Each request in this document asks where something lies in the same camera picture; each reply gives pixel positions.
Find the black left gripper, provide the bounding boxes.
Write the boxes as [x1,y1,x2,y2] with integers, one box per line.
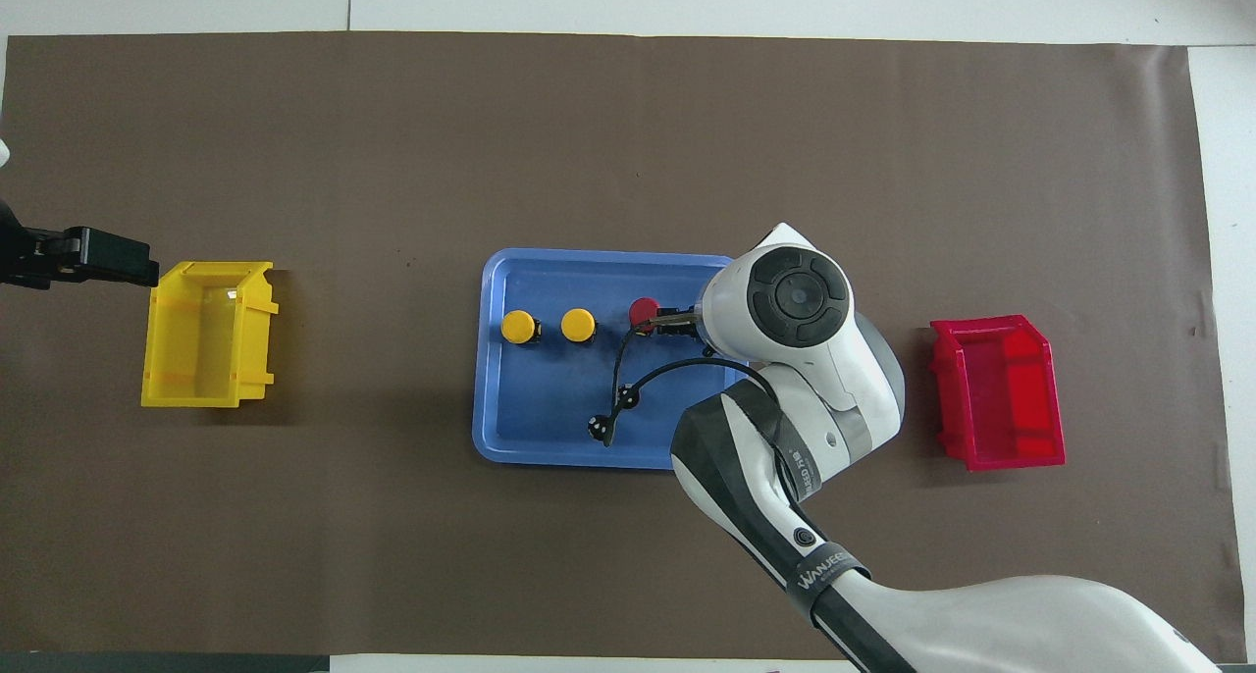
[0,200,160,291]

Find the yellow plastic bin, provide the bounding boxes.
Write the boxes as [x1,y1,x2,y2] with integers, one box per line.
[140,261,280,408]

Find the blue plastic tray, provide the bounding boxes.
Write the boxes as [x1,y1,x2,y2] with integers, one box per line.
[472,248,752,472]

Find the brown paper table mat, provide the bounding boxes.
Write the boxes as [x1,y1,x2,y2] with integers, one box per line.
[0,31,1247,664]

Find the red plastic bin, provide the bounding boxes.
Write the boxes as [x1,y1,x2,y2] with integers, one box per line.
[928,314,1067,473]

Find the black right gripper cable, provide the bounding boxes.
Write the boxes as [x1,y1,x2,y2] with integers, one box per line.
[601,305,786,448]

